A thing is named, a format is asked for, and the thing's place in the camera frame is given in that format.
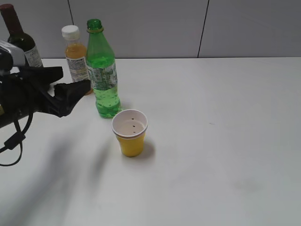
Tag yellow paper cup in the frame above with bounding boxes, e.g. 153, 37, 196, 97
112, 109, 148, 157

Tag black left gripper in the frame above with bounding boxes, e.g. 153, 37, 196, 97
0, 66, 91, 117

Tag dark red wine bottle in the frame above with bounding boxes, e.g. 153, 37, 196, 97
0, 4, 43, 67

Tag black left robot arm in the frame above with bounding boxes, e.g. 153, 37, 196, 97
0, 66, 91, 127

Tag green sprite bottle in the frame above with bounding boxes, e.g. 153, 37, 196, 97
86, 19, 121, 118

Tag orange juice bottle white cap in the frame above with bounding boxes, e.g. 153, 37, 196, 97
61, 25, 89, 82

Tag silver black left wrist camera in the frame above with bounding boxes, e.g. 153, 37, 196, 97
0, 40, 26, 72

